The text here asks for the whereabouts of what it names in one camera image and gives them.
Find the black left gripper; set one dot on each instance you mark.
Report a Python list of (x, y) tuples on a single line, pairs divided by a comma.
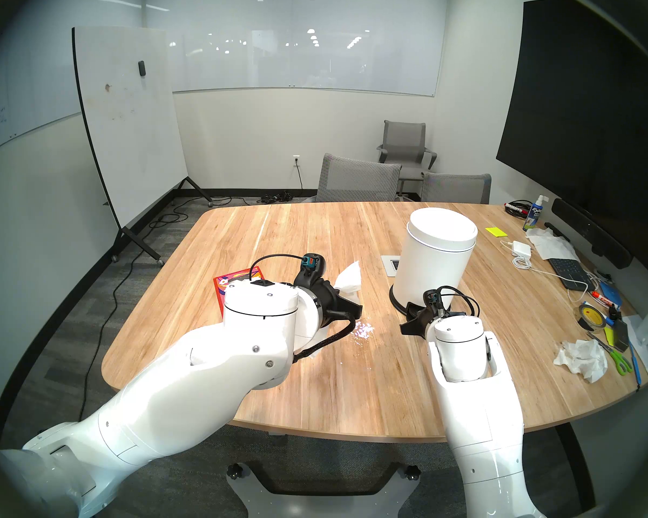
[(324, 305)]

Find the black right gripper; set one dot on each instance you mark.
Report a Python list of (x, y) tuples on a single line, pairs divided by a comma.
[(418, 325)]

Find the white tissue sheet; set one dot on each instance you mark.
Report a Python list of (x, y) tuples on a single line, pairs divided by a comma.
[(348, 279)]

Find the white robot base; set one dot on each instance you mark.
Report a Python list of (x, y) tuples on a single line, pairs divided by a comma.
[(324, 503)]

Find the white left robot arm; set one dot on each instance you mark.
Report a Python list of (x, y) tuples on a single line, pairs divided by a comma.
[(194, 382)]

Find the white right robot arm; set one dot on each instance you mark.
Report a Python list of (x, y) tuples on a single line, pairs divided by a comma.
[(475, 403)]

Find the clear liquid spill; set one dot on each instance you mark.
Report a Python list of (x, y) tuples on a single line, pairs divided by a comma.
[(363, 331)]

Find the colourful floral tissue box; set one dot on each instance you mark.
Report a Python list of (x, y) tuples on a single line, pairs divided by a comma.
[(228, 287)]

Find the crumpled white tissue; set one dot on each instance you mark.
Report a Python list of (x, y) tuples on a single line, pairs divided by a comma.
[(582, 358)]

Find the table power outlet plate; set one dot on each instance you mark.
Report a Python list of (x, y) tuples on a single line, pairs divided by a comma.
[(390, 266)]

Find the white pedal trash can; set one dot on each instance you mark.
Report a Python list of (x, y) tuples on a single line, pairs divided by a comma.
[(434, 252)]

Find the yellow sticky note pad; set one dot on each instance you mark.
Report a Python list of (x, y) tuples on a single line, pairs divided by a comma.
[(496, 231)]

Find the white power adapter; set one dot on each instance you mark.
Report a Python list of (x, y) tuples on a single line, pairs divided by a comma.
[(520, 249)]

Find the grey mesh office chair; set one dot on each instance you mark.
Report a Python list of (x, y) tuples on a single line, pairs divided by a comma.
[(359, 182), (456, 189)]

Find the flat white paper towel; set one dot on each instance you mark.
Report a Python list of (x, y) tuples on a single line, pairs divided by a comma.
[(553, 244)]

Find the whiteboard cleaner spray bottle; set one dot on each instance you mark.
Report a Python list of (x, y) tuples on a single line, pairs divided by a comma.
[(534, 217)]

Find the black keyboard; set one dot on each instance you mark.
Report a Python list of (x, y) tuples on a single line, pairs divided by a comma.
[(569, 274)]

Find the black tape roll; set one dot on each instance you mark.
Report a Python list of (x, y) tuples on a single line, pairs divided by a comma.
[(587, 321)]

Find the red whiteboard marker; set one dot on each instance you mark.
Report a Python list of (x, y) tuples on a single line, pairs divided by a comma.
[(599, 297)]

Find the grey office chair with armrests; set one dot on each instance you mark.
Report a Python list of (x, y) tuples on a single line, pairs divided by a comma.
[(405, 139)]

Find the blue plastic item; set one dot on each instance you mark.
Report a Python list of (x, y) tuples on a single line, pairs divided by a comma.
[(610, 293)]

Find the black video sound bar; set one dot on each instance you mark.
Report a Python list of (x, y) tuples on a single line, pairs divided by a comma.
[(591, 232)]

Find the black felt eraser block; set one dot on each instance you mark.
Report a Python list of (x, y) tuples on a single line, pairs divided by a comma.
[(620, 334)]

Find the blue pen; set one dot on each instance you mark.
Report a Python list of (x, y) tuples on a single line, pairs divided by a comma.
[(634, 363)]

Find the rolling whiteboard on stand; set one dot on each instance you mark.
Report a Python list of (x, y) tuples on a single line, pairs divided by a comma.
[(129, 128)]

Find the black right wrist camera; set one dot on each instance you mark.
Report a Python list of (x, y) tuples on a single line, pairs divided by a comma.
[(432, 300)]

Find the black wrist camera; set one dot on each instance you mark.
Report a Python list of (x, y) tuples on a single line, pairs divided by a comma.
[(432, 300), (310, 268)]

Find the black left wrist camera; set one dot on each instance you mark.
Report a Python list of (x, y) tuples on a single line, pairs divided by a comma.
[(310, 268)]

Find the wide glass wall whiteboard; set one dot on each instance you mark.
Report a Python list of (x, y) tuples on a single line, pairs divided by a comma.
[(302, 42)]

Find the large black wall screen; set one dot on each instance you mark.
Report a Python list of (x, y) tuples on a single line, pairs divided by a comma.
[(583, 101)]

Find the written wall whiteboard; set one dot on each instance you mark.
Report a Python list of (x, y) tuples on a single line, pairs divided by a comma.
[(11, 107)]

